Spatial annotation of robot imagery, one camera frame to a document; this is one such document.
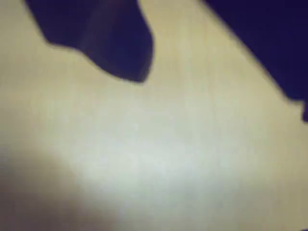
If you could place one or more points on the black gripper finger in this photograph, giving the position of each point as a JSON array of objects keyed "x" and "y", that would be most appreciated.
[
  {"x": 276, "y": 36},
  {"x": 108, "y": 36}
]

